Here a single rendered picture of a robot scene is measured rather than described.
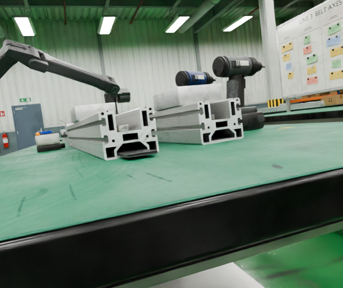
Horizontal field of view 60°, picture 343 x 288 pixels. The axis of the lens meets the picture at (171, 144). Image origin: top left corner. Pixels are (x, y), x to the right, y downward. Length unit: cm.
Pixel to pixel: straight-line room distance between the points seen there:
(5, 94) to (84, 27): 394
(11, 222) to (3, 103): 1236
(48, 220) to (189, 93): 49
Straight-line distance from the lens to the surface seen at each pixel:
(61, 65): 134
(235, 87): 88
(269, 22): 943
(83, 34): 1287
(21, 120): 1238
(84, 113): 84
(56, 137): 115
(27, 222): 22
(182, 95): 64
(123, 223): 19
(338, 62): 384
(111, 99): 150
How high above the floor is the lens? 83
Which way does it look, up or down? 4 degrees down
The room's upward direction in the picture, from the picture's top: 7 degrees counter-clockwise
